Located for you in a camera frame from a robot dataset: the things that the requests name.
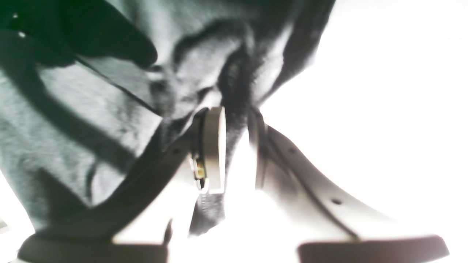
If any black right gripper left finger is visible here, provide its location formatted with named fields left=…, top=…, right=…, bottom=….
left=18, top=107, right=226, bottom=263

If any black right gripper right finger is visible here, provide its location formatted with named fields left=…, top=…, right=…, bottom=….
left=248, top=110, right=449, bottom=263

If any black printed t-shirt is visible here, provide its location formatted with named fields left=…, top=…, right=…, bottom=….
left=1, top=0, right=335, bottom=231

